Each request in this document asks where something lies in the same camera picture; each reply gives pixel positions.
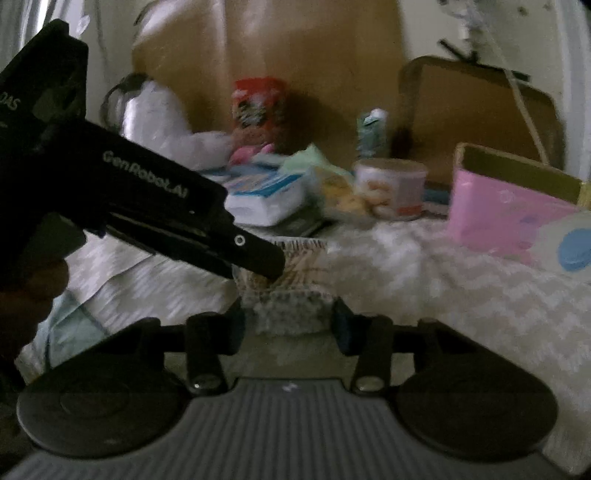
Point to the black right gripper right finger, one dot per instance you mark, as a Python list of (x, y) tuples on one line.
[(373, 340)]

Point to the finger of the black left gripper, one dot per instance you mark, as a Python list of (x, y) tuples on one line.
[(254, 254)]

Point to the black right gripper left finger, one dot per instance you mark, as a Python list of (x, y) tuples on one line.
[(204, 338)]

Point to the woven patterned pouch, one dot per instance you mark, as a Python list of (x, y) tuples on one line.
[(300, 301)]

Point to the white blue tissue pack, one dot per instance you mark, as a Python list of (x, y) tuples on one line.
[(264, 199)]

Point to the pink soft toy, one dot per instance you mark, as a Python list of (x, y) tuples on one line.
[(244, 154)]

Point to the green soft cloth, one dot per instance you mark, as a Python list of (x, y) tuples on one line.
[(309, 159)]

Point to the person's left hand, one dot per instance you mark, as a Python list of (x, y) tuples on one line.
[(33, 273)]

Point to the thermos in plastic bag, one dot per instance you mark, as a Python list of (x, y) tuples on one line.
[(149, 114)]

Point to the round cookie tin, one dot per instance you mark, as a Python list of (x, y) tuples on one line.
[(391, 189)]

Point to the red cereal box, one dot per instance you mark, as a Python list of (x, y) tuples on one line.
[(258, 110)]

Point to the chevron patterned tablecloth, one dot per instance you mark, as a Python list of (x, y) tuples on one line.
[(406, 271)]

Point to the green drink carton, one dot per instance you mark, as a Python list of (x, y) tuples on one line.
[(371, 131)]

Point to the pink macaron tin box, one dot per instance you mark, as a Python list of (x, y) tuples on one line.
[(519, 209)]

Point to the brown cardboard sheet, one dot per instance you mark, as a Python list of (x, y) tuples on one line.
[(339, 58)]

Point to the brown mesh chair back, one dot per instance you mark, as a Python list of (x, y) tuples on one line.
[(443, 103)]

